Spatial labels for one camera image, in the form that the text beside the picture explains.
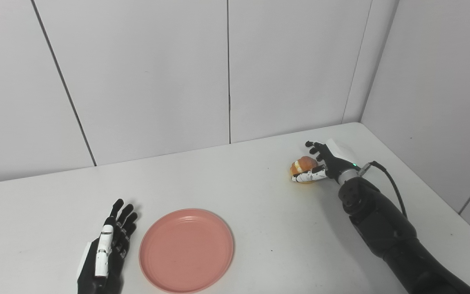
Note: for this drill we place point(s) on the pink round plate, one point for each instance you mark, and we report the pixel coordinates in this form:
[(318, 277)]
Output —
[(186, 250)]

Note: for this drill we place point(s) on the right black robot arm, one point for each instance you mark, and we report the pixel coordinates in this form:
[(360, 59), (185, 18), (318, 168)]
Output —
[(390, 232)]

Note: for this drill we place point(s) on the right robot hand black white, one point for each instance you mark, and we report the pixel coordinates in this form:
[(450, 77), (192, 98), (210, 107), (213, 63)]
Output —
[(326, 163)]

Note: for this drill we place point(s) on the cream puff pastry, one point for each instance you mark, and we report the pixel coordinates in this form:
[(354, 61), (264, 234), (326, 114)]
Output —
[(302, 167)]

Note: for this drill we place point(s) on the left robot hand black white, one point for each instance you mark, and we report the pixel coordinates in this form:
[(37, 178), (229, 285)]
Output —
[(106, 253)]

